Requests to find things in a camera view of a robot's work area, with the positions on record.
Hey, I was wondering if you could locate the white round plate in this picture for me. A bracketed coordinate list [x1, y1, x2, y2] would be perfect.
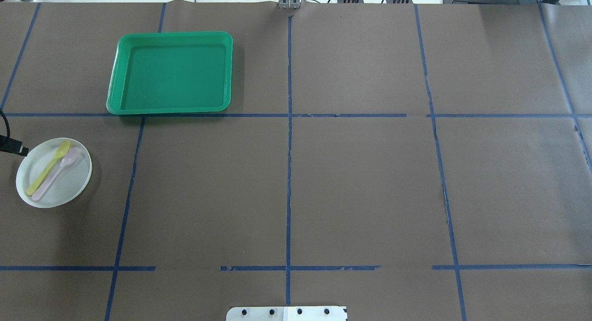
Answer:
[15, 137, 93, 209]

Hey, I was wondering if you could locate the yellow plastic spoon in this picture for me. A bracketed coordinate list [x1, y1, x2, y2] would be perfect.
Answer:
[26, 139, 71, 196]

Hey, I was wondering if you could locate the pink plastic spoon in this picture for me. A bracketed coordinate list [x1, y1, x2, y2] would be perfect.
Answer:
[31, 148, 80, 201]

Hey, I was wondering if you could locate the green plastic tray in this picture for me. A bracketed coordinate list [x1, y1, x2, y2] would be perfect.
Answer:
[105, 31, 234, 115]

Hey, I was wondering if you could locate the brown paper table cover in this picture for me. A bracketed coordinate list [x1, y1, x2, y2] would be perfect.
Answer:
[1, 0, 591, 321]

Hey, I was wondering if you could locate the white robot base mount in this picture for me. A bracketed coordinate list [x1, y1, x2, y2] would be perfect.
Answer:
[226, 306, 348, 321]

